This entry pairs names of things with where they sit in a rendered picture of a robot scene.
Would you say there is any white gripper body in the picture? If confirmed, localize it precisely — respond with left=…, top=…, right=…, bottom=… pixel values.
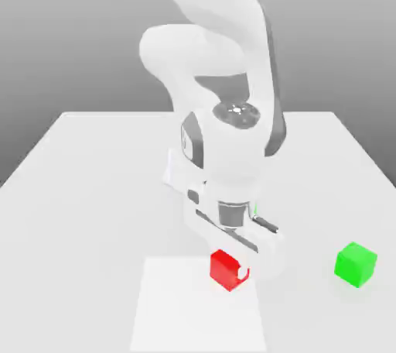
left=182, top=197, right=285, bottom=270

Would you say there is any small red cube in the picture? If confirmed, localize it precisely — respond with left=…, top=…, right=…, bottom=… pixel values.
left=209, top=248, right=251, bottom=293

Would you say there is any small green cube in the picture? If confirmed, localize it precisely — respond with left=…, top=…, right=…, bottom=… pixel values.
left=333, top=242, right=379, bottom=290

